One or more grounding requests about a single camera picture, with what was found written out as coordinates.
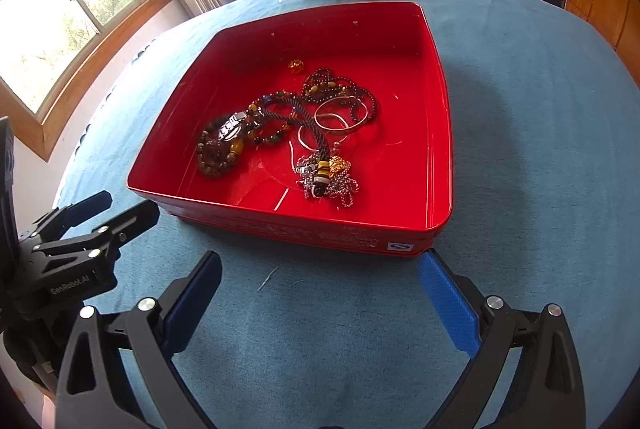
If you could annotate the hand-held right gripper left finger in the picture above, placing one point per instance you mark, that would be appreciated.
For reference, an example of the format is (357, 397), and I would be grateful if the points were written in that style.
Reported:
(192, 304)

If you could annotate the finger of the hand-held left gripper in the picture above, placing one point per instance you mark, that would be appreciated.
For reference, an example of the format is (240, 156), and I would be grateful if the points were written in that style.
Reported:
(82, 208)
(135, 216)

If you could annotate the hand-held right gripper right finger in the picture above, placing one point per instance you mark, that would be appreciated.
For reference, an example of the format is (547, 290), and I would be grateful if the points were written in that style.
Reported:
(447, 304)

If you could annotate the silver metal wristwatch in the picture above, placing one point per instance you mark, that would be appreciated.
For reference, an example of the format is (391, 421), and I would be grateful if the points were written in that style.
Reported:
(234, 123)

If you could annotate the small gold pendant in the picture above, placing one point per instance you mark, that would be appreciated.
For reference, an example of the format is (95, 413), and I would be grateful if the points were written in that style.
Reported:
(296, 66)

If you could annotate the red plastic box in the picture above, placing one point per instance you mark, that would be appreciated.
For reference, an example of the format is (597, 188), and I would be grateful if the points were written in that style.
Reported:
(400, 59)

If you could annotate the blue blanket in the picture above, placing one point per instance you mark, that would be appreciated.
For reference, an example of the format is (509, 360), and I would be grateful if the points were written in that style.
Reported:
(525, 159)

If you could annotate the wood framed window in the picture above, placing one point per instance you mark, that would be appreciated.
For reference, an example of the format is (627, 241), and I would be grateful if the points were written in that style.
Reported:
(65, 9)

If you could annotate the silver bangle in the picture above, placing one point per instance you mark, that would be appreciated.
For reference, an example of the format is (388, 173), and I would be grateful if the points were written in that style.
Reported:
(325, 125)

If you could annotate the wooden wardrobe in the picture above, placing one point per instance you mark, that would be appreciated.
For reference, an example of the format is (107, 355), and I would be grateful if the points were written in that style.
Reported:
(617, 9)

